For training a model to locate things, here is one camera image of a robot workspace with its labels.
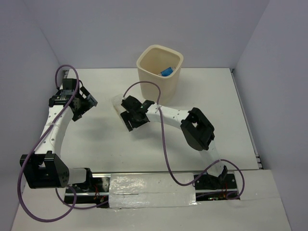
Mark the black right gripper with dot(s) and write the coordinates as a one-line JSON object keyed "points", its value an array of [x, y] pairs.
{"points": [[126, 117]]}

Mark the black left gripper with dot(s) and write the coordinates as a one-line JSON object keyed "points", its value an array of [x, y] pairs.
{"points": [[90, 102]]}

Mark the square clear juice bottle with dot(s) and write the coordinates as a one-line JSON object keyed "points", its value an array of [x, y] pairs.
{"points": [[116, 102]]}

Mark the blue cap clear bottle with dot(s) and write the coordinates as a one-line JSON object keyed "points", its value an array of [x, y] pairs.
{"points": [[167, 72]]}

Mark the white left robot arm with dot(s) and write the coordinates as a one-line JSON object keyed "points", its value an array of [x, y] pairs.
{"points": [[45, 169]]}

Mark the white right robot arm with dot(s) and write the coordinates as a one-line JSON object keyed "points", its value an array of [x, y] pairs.
{"points": [[196, 128]]}

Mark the beige plastic bin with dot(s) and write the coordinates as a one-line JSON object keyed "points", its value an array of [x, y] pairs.
{"points": [[155, 59]]}

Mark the white foil cover sheet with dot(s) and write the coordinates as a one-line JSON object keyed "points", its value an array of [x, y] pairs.
{"points": [[148, 190]]}

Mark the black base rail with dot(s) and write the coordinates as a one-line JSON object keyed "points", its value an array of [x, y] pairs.
{"points": [[96, 194]]}

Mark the aluminium table edge rail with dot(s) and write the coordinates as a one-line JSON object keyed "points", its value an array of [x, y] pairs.
{"points": [[259, 162]]}

